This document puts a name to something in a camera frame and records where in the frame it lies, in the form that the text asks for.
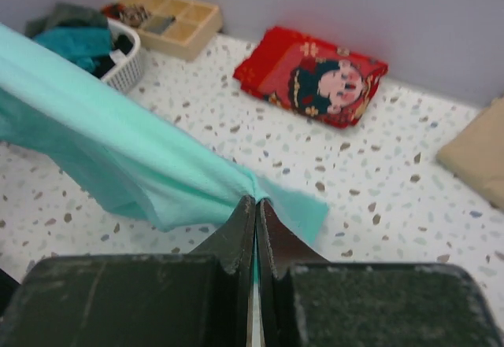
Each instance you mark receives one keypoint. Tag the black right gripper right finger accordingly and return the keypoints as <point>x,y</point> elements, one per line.
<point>307,300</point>

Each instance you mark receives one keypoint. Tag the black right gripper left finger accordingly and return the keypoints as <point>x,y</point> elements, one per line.
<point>202,298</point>

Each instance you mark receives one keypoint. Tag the mint green t shirt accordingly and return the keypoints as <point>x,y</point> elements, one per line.
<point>132,162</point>

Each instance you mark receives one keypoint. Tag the red folded cartoon blanket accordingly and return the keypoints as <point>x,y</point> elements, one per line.
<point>311,77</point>

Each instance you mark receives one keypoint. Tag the beige folded t shirt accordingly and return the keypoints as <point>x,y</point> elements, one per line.
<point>475,155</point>

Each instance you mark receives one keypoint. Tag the white plastic laundry basket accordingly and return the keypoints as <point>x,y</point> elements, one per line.
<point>128,71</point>

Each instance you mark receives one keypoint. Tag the black garment with label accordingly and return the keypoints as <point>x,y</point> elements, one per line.
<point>122,46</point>

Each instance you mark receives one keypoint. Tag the wooden compartment organizer box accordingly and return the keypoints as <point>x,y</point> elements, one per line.
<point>196,24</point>

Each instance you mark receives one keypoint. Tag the grey sock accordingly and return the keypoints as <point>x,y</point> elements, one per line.
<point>158,24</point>

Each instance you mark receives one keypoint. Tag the teal t shirt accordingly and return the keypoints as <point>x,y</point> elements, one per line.
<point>82,46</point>

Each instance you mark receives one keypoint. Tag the pink brown patterned sock roll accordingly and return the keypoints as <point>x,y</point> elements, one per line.
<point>134,15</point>

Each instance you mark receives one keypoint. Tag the red black patterned sock roll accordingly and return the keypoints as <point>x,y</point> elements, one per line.
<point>113,10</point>

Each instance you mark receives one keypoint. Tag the dark grey t shirt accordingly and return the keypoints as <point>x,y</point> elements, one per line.
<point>66,15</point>

